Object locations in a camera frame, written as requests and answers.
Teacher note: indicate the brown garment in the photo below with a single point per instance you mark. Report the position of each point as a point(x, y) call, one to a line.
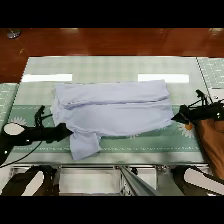
point(209, 141)

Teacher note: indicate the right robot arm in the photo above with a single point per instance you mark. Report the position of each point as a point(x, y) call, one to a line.
point(208, 112)

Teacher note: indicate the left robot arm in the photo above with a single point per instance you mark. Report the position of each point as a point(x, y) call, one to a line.
point(20, 134)

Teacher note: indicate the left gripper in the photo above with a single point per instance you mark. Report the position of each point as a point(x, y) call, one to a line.
point(60, 131)

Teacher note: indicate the light blue shirt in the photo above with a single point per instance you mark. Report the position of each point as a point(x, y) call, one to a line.
point(113, 111)

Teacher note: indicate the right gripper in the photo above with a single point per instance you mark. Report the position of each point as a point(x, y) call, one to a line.
point(182, 114)

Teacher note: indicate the silver frame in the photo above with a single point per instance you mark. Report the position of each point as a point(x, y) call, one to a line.
point(133, 178)

